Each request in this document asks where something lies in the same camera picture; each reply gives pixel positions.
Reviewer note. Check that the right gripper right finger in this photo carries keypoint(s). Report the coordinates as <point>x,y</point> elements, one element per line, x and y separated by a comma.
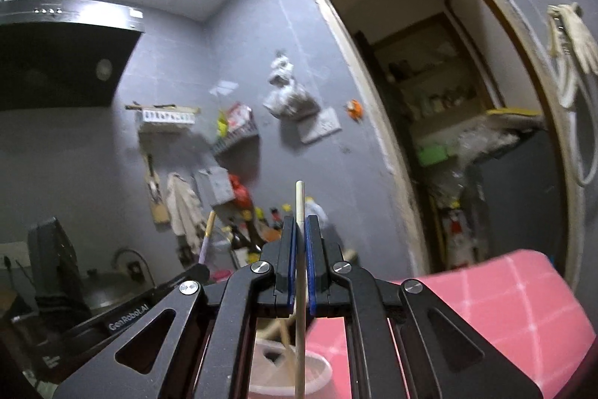
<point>404,341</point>

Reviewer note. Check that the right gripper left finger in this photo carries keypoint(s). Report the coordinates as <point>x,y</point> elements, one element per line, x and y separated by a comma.
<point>198,341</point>

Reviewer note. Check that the pale wooden chopstick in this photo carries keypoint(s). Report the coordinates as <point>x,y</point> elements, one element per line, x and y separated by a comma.
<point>301,291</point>
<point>286,342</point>

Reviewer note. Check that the metal wok with lid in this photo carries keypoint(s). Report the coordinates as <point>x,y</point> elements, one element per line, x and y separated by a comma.
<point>105,290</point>

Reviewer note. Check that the white perforated utensil holder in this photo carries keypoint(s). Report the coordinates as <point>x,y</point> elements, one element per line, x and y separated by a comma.
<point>273,373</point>

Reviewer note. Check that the beige hanging towel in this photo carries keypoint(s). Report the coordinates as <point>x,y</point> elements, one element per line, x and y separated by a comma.
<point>184,208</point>

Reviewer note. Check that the wooden knife holder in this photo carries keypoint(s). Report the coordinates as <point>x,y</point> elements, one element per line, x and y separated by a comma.
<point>158,208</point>

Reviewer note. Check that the dark wine bottle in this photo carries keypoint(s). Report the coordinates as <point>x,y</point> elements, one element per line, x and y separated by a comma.
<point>238,246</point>

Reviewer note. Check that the dark grey cabinet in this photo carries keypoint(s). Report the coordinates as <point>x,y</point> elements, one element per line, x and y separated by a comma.
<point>514,200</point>

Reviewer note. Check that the red plastic bag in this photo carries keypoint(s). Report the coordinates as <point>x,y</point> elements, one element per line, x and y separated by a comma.
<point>241,196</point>

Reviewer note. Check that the green box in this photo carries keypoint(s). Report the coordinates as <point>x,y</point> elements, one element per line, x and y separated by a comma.
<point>432,155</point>

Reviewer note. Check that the large vinegar jug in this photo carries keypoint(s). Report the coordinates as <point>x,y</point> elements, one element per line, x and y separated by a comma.
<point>313,209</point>

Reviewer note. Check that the yellow edged cushion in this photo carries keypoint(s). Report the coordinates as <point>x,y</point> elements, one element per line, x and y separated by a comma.
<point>514,113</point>

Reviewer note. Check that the snack packets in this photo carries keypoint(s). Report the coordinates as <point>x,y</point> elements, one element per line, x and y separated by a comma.
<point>233,119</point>

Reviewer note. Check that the black range hood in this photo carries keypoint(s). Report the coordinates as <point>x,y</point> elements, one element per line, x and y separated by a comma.
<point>65,53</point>

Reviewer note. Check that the white plastic bag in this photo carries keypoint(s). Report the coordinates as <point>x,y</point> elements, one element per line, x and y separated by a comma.
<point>288,99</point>

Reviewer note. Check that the white rubber glove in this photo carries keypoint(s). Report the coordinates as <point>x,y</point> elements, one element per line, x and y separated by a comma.
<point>566,25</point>

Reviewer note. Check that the grey wall box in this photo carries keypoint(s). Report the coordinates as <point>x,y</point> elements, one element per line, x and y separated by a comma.
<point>215,185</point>

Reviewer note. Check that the grey wall rack shelf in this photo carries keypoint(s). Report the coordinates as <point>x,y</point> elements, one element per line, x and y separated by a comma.
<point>245,132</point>

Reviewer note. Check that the white wall basket shelf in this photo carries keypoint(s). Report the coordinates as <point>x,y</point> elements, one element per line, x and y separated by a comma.
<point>165,118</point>

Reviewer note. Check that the orange wall hook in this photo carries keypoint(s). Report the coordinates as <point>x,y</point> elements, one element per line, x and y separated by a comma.
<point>354,110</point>

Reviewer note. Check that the white wall switch plate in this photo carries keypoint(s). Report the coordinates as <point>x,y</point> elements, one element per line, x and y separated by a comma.
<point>319,126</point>

